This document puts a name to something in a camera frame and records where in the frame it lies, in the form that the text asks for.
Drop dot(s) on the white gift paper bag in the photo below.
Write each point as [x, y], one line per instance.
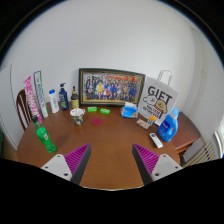
[158, 98]

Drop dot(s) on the pink tall box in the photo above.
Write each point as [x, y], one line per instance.
[31, 99]

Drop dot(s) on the blue tissue pack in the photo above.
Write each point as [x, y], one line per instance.
[129, 110]

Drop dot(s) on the green plastic bottle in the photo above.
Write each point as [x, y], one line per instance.
[43, 135]

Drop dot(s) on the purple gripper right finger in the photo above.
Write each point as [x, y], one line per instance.
[152, 166]

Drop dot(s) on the framed group photo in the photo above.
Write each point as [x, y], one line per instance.
[108, 87]

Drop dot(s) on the left green soap bar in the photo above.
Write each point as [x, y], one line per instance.
[92, 109]

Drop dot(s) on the white remote control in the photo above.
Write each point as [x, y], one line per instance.
[156, 140]

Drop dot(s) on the wooden chair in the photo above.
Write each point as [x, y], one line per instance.
[23, 109]

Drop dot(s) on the white radiator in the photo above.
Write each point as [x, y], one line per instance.
[205, 154]

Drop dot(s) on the red round coaster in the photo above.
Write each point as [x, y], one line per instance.
[96, 121]

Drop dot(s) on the dark amber pump bottle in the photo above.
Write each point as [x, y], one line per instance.
[74, 99]

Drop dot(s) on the dark blue pump bottle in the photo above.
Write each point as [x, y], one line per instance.
[63, 97]

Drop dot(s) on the green white tall box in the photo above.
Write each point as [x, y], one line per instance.
[40, 93]

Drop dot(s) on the right green soap bar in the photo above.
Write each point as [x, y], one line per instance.
[104, 111]

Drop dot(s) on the patterned cup with spoon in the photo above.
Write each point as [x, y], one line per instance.
[77, 115]

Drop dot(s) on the small box with orange items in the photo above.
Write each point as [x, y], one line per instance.
[146, 124]

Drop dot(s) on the blue detergent bottle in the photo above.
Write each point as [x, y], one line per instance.
[169, 126]

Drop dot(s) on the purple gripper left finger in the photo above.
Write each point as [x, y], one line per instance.
[71, 166]

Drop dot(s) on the white shampoo bottle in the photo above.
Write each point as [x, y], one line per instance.
[53, 101]

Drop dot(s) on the green soap bar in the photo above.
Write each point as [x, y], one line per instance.
[104, 111]
[92, 109]

